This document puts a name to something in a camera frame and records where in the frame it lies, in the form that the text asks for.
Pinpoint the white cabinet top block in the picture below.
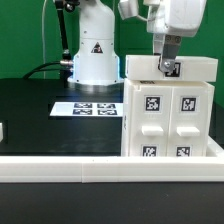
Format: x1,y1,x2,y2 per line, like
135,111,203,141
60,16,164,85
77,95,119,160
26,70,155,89
125,55,218,82

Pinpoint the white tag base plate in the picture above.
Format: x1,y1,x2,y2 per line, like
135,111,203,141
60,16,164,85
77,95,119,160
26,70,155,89
50,102,123,117

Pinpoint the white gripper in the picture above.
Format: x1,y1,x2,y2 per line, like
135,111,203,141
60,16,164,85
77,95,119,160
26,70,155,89
145,0,207,73

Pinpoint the white cabinet door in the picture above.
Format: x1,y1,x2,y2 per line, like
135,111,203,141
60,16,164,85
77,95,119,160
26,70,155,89
129,87,171,157
167,86,208,157

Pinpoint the black camera pole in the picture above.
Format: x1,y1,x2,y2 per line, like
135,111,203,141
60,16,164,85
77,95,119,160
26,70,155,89
53,0,80,60

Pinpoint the black cable bundle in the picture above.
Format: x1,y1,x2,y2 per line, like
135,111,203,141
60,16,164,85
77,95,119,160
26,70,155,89
22,60,74,80

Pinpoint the white cabinet body box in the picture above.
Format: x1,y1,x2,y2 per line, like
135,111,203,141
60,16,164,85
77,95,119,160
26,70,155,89
121,80,214,157

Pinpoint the grey thin cable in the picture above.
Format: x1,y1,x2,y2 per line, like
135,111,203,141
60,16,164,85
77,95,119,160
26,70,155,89
41,0,48,80

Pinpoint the white L-shaped fence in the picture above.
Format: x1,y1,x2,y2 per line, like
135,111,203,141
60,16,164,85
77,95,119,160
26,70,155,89
0,139,224,183

